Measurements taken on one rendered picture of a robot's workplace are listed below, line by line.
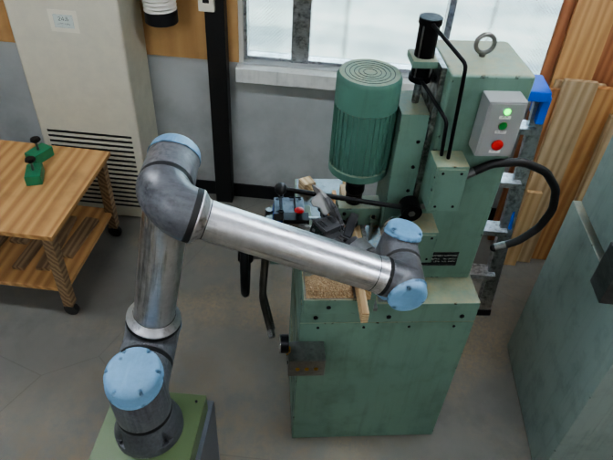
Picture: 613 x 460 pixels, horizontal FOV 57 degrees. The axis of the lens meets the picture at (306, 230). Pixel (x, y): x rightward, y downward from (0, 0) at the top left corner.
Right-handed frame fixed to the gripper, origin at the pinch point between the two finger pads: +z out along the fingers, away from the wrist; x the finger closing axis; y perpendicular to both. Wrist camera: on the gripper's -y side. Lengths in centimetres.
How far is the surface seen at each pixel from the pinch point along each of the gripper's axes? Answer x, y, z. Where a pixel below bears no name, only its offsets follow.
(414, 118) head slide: -30.5, -20.2, -10.3
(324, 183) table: 19.5, -36.4, 21.1
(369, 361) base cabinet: 56, -22, -31
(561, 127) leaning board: 4, -161, -10
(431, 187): -17.3, -18.7, -24.0
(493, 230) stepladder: 41, -115, -20
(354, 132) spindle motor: -22.9, -8.8, -1.2
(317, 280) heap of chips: 17.6, 2.4, -14.1
